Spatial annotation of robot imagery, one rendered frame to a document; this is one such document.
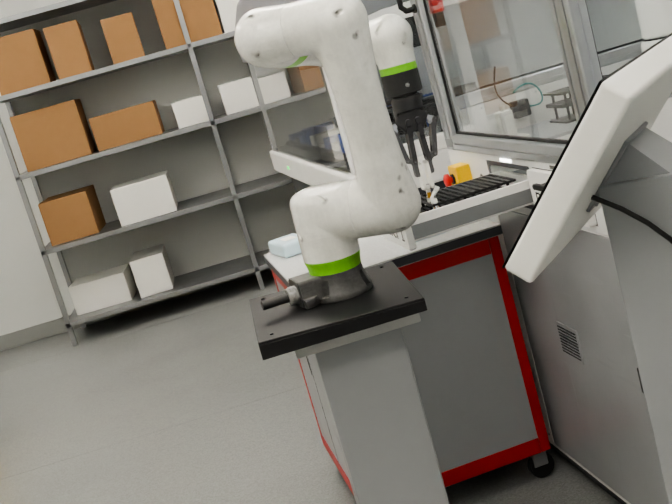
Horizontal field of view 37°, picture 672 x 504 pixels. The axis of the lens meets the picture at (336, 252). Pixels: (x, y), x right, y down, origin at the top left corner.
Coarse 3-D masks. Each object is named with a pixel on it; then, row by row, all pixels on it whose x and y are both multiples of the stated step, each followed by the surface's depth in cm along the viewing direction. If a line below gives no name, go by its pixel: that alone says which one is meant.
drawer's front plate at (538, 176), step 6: (534, 168) 240; (528, 174) 240; (534, 174) 237; (540, 174) 233; (546, 174) 230; (528, 180) 242; (534, 180) 238; (540, 180) 234; (546, 180) 231; (534, 192) 240; (540, 192) 237; (534, 198) 241; (534, 204) 243; (594, 216) 215; (588, 222) 215; (594, 222) 215
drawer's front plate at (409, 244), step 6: (408, 228) 240; (396, 234) 250; (402, 234) 243; (408, 234) 240; (390, 240) 258; (396, 240) 252; (408, 240) 240; (414, 240) 241; (402, 246) 247; (408, 246) 241; (414, 246) 241
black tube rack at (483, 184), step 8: (488, 176) 263; (496, 176) 261; (504, 176) 257; (456, 184) 265; (464, 184) 262; (472, 184) 259; (480, 184) 255; (488, 184) 253; (496, 184) 249; (504, 184) 249; (440, 192) 260; (448, 192) 257; (456, 192) 254; (464, 192) 250; (472, 192) 248; (480, 192) 261; (424, 200) 255; (440, 200) 249; (448, 200) 247; (456, 200) 260; (424, 208) 261; (432, 208) 255
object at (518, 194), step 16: (512, 176) 261; (496, 192) 245; (512, 192) 246; (528, 192) 247; (448, 208) 243; (464, 208) 244; (480, 208) 245; (496, 208) 246; (512, 208) 246; (416, 224) 242; (432, 224) 243; (448, 224) 244; (464, 224) 245; (416, 240) 243
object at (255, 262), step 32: (96, 0) 601; (0, 32) 629; (128, 64) 594; (0, 96) 589; (0, 128) 592; (192, 128) 605; (224, 160) 611; (224, 192) 641; (256, 192) 617; (32, 224) 603; (256, 256) 659; (192, 288) 622; (64, 320) 615
